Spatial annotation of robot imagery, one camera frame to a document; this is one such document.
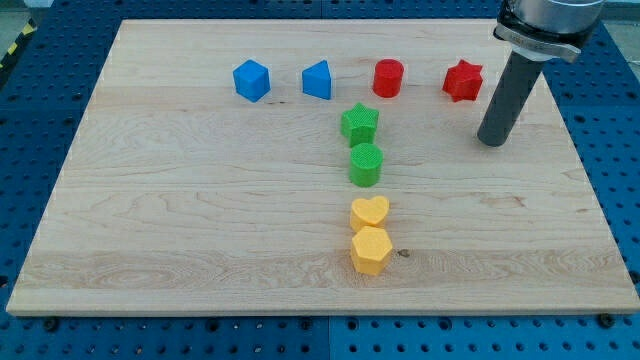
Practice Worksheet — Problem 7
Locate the green cylinder block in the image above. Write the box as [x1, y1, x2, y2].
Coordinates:
[349, 143, 384, 187]

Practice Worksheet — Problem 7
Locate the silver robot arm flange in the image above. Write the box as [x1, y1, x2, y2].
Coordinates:
[494, 0, 605, 63]

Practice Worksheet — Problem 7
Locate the red cylinder block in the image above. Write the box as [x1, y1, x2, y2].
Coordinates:
[372, 59, 404, 98]

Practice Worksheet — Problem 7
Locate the blue cube block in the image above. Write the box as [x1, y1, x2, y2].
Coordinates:
[232, 59, 271, 102]

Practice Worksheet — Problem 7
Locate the blue triangle block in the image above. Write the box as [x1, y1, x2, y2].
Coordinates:
[302, 60, 332, 100]

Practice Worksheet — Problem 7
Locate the yellow heart block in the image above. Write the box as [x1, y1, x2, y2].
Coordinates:
[349, 196, 390, 232]

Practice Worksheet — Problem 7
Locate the red star block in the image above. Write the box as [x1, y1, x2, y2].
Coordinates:
[442, 59, 483, 102]

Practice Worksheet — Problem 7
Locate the yellow hexagon block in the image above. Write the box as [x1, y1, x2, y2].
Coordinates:
[350, 226, 393, 276]

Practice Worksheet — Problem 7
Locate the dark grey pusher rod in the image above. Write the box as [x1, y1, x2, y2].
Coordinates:
[477, 51, 544, 147]

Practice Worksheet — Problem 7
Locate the green star block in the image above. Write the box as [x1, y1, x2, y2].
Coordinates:
[340, 102, 379, 148]

